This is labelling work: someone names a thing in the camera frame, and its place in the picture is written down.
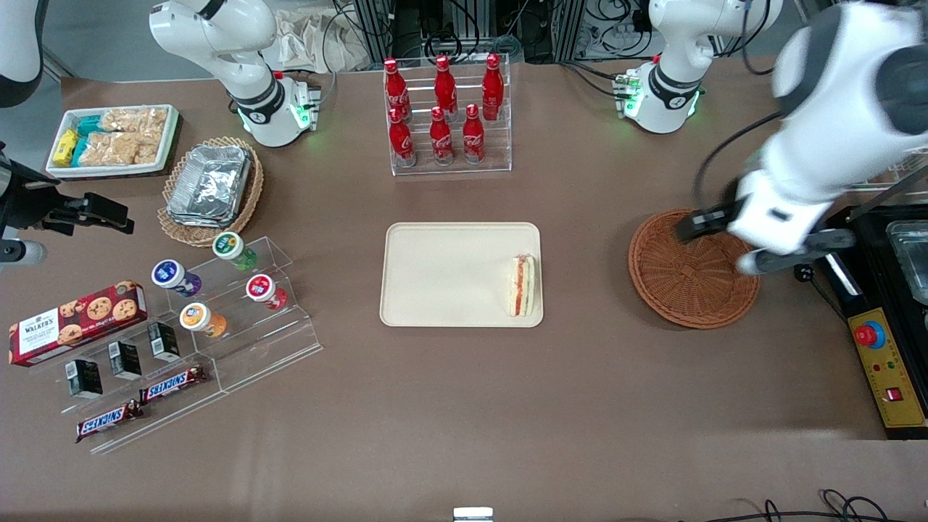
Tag green lidded cup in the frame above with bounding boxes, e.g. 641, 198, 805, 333
212, 231, 259, 272

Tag red lidded cup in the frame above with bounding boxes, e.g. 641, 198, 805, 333
245, 273, 289, 311

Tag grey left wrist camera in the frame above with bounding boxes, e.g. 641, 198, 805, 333
738, 229, 858, 276

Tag clear bag of rice crackers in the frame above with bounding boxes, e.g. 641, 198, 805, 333
80, 132, 141, 167
101, 107, 169, 136
138, 132, 169, 165

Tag black equipment rack with cables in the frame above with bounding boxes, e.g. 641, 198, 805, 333
348, 0, 653, 65

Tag round brown wicker basket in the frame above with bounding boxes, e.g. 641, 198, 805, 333
628, 209, 761, 331

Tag black power cable with plug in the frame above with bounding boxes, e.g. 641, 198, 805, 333
794, 262, 849, 323

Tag black floor cables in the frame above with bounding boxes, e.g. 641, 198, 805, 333
681, 489, 907, 522

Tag Snickers chocolate bar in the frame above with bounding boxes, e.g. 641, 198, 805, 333
139, 365, 207, 405
75, 399, 144, 443

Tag white wire rack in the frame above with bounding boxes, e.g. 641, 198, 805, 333
848, 141, 928, 193

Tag beige plastic serving tray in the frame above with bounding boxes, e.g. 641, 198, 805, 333
379, 222, 544, 328

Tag red Walkers cookie box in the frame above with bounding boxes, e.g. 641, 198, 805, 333
9, 281, 148, 368

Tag orange lidded cup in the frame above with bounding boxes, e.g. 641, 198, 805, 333
179, 302, 228, 339

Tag triangular sandwich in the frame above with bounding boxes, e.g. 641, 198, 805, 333
507, 254, 536, 318

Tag silver foil container stack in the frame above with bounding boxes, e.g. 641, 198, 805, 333
167, 145, 252, 228

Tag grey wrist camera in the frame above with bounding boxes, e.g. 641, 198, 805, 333
0, 239, 48, 266
738, 229, 858, 276

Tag clear acrylic riser with cups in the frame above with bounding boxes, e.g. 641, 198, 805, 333
149, 236, 323, 394

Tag purple lidded cup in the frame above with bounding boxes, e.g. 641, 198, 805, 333
151, 259, 202, 298

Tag small black box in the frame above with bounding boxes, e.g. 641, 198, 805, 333
108, 341, 143, 381
65, 359, 104, 399
147, 322, 181, 363

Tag silver metal pan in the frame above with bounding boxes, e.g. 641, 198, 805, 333
884, 220, 928, 305

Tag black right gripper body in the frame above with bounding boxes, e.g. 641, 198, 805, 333
0, 149, 75, 236

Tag white rectangular snack tray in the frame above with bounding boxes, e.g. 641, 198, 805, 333
46, 104, 181, 179

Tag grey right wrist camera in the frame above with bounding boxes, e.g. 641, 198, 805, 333
0, 239, 48, 266

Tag red cola bottle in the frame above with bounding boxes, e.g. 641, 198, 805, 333
434, 55, 458, 117
384, 58, 411, 120
463, 104, 486, 165
429, 107, 455, 166
388, 108, 416, 168
482, 53, 505, 121

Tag clear acrylic riser with boxes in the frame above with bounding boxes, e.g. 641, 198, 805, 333
29, 319, 227, 456

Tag yellow snack packet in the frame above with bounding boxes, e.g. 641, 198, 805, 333
53, 129, 79, 167

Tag crumpled white plastic bag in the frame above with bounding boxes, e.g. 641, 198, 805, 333
272, 7, 378, 73

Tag clear acrylic bottle rack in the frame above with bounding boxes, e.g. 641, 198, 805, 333
383, 52, 513, 177

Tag light oval wicker basket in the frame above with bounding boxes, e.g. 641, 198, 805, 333
157, 136, 265, 248

